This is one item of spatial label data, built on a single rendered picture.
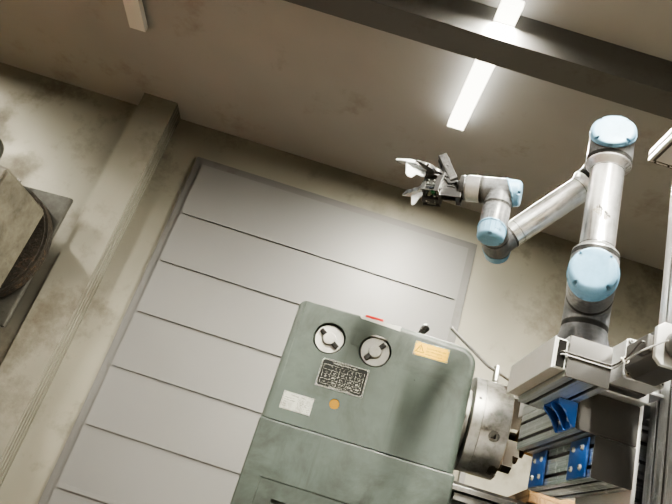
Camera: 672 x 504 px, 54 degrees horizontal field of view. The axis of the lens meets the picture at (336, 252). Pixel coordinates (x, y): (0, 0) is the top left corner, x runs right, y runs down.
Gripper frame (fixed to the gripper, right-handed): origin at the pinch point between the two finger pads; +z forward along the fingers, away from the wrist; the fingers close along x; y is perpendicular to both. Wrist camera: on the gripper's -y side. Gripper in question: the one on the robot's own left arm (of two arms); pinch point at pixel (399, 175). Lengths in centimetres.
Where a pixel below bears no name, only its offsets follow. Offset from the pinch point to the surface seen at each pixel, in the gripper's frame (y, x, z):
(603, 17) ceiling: -217, 98, -44
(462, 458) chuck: 54, 70, -26
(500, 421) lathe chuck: 42, 63, -36
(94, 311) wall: -46, 246, 295
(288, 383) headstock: 55, 37, 25
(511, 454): 47, 75, -40
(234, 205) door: -169, 250, 227
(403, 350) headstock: 34, 43, -5
